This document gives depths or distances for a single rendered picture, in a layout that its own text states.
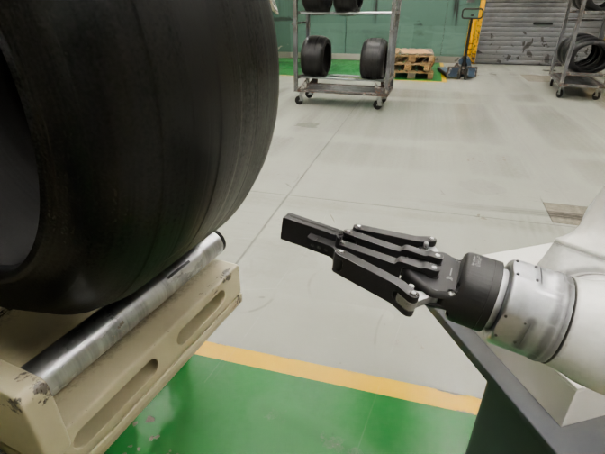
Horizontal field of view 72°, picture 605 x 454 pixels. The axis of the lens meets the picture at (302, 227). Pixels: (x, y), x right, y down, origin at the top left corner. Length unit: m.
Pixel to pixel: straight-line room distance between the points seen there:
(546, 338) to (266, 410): 1.26
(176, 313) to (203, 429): 0.99
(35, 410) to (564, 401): 0.72
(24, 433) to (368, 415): 1.25
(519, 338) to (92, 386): 0.46
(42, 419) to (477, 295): 0.42
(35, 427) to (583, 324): 0.50
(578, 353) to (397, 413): 1.21
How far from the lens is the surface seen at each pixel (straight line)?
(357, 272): 0.43
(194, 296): 0.65
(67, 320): 0.78
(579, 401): 0.82
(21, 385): 0.47
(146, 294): 0.59
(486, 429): 1.23
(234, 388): 1.67
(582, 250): 0.59
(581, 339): 0.45
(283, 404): 1.61
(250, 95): 0.46
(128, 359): 0.58
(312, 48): 6.02
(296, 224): 0.48
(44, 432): 0.49
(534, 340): 0.45
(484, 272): 0.44
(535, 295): 0.44
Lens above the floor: 1.25
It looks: 28 degrees down
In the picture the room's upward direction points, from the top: straight up
